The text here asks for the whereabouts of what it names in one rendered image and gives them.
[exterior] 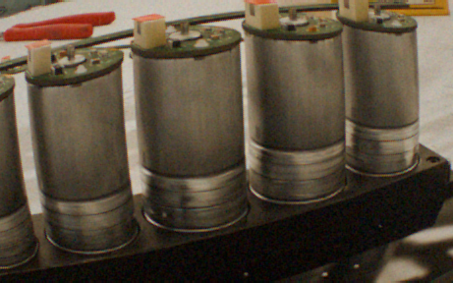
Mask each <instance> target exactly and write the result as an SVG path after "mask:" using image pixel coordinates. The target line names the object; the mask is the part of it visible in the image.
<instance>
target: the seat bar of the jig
mask: <svg viewBox="0 0 453 283"><path fill-rule="evenodd" d="M448 163H449V161H448V160H447V158H443V157H442V156H441V155H440V154H438V153H437V152H433V151H432V150H431V149H429V148H428V147H427V146H425V145H422V144H420V143H419V155H418V165H417V167H415V168H414V169H413V170H411V171H409V172H407V173H404V174H400V175H395V176H390V177H373V176H369V175H367V176H364V175H360V174H357V173H354V172H353V171H350V170H348V169H347V168H346V174H345V189H344V190H343V191H342V192H341V193H340V194H339V195H337V196H335V197H333V198H329V199H326V200H321V201H319V202H316V203H309V204H290V205H287V204H279V203H274V202H270V201H266V200H264V199H261V198H258V197H256V196H255V195H253V194H252V192H251V188H250V169H247V178H248V201H247V206H248V214H247V215H246V217H245V218H244V219H242V220H241V221H240V222H238V223H236V224H234V225H232V226H230V227H227V228H224V229H221V230H217V231H212V232H206V233H204V232H198V233H179V232H171V231H166V230H164V229H162V228H158V227H157V226H154V225H152V224H150V223H149V222H148V221H147V220H146V219H145V215H144V211H143V205H142V193H139V194H135V195H134V203H135V213H136V220H137V222H138V232H139V235H138V236H137V239H136V240H135V241H134V242H133V243H131V244H130V245H128V246H126V247H124V248H123V249H121V250H120V249H119V250H118V251H115V252H110V253H108V254H107V253H104V254H100V255H99V254H96V255H82V254H73V253H70V252H65V251H62V250H60V249H58V248H56V247H55V246H53V245H51V243H50V242H48V241H47V235H46V229H45V225H44V222H43V217H42V213H39V212H38V213H37V214H32V221H33V226H34V232H35V236H36V239H37V243H38V252H37V255H35V257H34V258H33V259H32V260H31V261H28V263H25V264H23V265H22V266H17V267H15V268H14V267H13V268H12V269H11V268H9V269H4V270H3V269H1V270H0V283H163V282H170V281H173V280H179V279H183V278H189V277H192V276H196V275H203V274H205V273H209V272H212V271H219V270H222V269H226V268H229V267H233V266H236V265H240V264H243V263H249V262H253V261H256V260H260V259H263V258H267V257H270V256H274V255H280V254H283V253H285V252H288V251H290V250H292V249H295V248H299V247H302V246H306V245H309V244H312V243H315V242H319V241H322V240H323V239H325V238H329V237H332V236H335V235H338V234H342V233H344V232H347V231H348V230H350V229H354V228H357V227H360V226H363V225H366V224H368V223H370V222H371V221H373V220H377V219H379V218H382V217H385V216H388V215H390V214H391V213H394V212H396V211H399V210H401V209H404V208H407V207H410V206H412V205H415V204H417V203H419V202H420V201H422V200H425V199H428V198H432V197H434V196H437V195H439V194H441V193H443V192H445V191H446V185H447V174H448Z"/></svg>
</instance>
